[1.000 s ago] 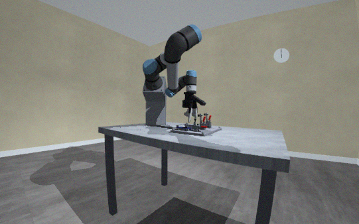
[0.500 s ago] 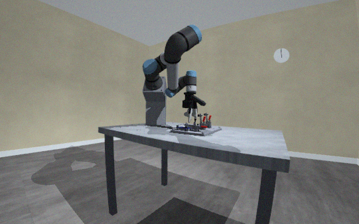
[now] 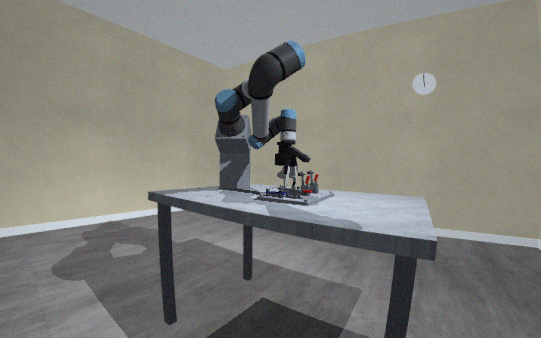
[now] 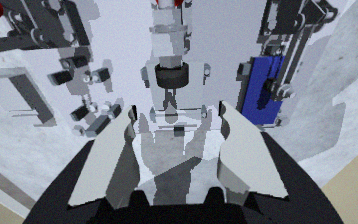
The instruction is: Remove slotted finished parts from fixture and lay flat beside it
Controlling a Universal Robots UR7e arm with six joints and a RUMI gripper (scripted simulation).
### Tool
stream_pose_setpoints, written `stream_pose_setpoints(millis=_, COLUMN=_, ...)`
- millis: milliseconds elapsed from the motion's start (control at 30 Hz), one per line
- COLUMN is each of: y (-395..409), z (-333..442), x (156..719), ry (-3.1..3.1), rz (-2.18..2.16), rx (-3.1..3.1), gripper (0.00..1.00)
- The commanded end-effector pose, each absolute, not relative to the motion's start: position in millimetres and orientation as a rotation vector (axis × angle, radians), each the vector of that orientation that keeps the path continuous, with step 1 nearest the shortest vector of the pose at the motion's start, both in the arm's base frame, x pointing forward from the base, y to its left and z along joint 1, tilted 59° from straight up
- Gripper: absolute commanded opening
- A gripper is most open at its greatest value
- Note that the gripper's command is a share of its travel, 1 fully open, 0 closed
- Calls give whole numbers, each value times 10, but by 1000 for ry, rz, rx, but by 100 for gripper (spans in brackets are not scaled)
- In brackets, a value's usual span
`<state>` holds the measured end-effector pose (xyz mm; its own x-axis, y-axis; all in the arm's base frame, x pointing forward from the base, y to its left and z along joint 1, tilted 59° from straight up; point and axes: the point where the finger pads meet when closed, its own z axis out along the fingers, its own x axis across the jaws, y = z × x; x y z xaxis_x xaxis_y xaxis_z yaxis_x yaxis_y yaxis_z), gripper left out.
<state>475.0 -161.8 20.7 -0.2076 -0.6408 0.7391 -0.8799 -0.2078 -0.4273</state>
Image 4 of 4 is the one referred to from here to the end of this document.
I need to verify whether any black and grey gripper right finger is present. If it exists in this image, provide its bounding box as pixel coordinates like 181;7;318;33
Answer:
217;100;344;224

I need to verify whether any grey metal fixture plate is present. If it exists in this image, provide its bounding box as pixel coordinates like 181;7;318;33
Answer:
21;0;348;133

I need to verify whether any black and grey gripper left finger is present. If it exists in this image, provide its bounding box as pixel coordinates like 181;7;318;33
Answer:
22;105;140;224

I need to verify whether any blue rectangular block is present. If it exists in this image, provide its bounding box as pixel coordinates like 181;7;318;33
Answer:
238;55;286;125

